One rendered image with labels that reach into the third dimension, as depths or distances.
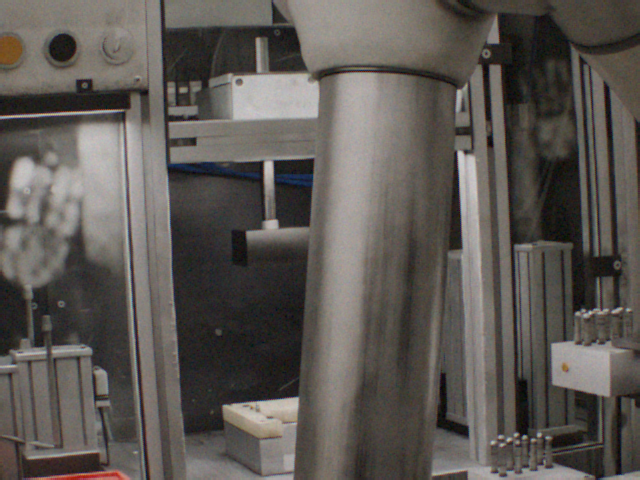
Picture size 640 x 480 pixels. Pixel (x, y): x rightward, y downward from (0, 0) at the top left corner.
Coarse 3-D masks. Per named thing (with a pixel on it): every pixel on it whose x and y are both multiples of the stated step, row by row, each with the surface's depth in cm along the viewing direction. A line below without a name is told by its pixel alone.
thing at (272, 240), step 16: (272, 160) 168; (272, 176) 168; (272, 192) 168; (272, 208) 168; (272, 224) 168; (240, 240) 167; (256, 240) 165; (272, 240) 166; (288, 240) 167; (304, 240) 167; (240, 256) 167; (256, 256) 165; (272, 256) 166; (288, 256) 167; (304, 256) 167
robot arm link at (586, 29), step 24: (480, 0) 88; (504, 0) 87; (528, 0) 86; (552, 0) 85; (576, 0) 84; (600, 0) 83; (624, 0) 83; (576, 24) 86; (600, 24) 85; (624, 24) 85
